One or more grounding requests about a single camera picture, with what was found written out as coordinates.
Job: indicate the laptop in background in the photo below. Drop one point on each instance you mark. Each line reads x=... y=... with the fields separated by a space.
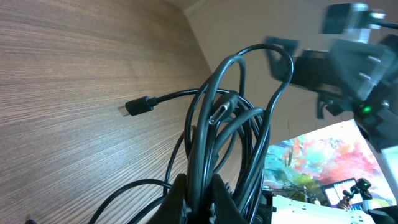
x=334 y=193

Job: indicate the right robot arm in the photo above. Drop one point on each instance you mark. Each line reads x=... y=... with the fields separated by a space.
x=357 y=77

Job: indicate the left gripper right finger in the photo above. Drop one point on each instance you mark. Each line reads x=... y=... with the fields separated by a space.
x=222 y=207

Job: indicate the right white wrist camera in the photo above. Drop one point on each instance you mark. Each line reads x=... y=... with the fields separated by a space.
x=351 y=18

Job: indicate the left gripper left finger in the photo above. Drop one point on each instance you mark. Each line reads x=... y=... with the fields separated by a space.
x=173 y=209

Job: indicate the colourful painting in background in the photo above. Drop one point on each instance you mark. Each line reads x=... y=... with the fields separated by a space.
x=322 y=157

